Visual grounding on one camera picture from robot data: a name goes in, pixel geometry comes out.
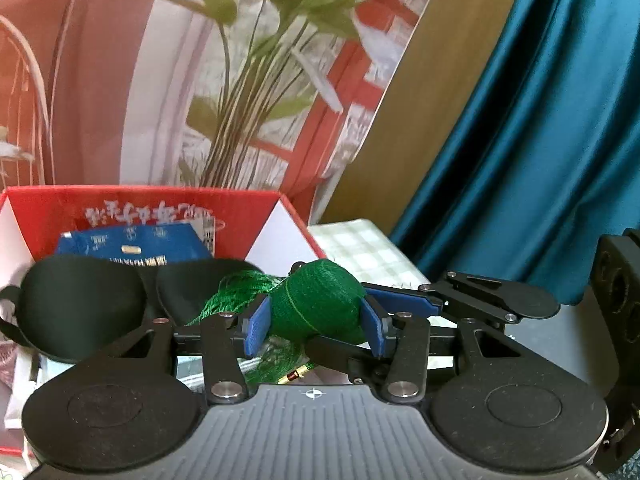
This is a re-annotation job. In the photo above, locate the green mesh scrubber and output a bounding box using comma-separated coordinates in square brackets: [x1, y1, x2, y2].
[185, 259, 368, 386]

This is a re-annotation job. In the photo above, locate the black eye mask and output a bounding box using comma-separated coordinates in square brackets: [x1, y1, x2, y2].
[0, 255, 261, 363]

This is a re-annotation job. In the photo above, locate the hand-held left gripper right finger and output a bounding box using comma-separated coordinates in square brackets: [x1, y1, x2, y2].
[362, 294, 524, 405]

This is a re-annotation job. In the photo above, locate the brown wooden panel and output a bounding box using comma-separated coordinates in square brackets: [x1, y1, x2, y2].
[332, 0, 533, 241]

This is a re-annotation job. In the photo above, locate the red strawberry print cardboard box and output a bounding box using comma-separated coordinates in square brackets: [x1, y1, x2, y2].
[0, 185, 328, 466]

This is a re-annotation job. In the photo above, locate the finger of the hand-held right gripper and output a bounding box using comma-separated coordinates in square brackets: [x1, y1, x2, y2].
[360, 270, 561, 326]
[302, 334, 396, 387]

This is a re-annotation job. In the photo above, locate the teal curtain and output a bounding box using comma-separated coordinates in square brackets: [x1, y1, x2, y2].
[390, 0, 640, 306]

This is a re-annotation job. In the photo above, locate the checked bunny print tablecloth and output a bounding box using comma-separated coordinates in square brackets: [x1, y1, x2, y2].
[306, 218, 433, 291]

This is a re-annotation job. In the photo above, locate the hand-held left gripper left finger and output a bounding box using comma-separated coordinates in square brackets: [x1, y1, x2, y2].
[107, 294, 274, 405]

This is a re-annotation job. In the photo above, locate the printed room scene backdrop cloth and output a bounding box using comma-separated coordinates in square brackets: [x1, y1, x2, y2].
[0, 0, 448, 226]

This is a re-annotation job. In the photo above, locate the blue packet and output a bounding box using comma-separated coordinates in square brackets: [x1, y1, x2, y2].
[54, 222, 217, 263]

